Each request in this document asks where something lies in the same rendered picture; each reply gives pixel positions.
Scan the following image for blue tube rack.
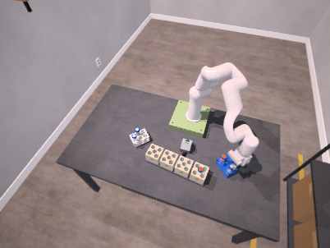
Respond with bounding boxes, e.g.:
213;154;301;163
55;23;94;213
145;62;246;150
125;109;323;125
216;156;239;177

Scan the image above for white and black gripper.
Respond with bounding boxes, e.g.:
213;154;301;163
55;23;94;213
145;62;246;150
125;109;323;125
233;146;251;169

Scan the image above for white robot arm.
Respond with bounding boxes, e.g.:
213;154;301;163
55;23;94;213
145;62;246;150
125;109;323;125
186;62;259;166

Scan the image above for white tube rack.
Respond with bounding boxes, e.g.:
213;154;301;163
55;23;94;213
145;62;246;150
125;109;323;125
130;129;150;147

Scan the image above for beige bucket adapter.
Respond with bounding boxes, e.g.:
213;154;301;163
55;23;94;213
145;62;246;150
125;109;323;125
174;156;194;178
160;149;178;171
145;144;164;165
190;162;209;185

